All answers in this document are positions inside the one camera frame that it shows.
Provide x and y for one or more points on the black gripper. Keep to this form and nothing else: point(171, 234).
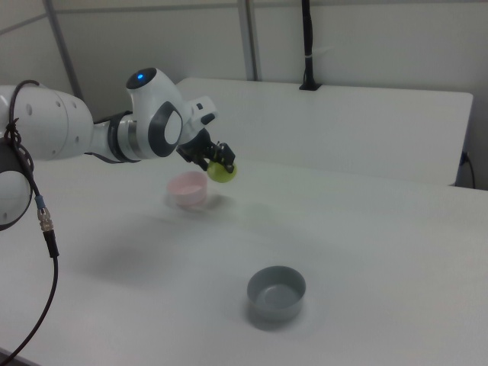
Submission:
point(200, 146)

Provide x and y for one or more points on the green pear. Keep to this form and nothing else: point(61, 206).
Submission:
point(219, 175)

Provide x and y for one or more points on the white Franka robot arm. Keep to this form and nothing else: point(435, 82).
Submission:
point(57, 122)

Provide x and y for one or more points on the pink bowl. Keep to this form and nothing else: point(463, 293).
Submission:
point(187, 190)

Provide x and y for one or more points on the grey bowl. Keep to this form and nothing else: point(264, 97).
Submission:
point(276, 293)

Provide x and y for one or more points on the white adjacent table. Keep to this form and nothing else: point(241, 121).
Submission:
point(343, 129)

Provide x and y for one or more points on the grey partition post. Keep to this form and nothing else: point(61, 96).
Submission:
point(65, 49)
point(251, 38)

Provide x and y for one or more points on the black clamped camera pole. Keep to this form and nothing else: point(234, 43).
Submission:
point(308, 45)

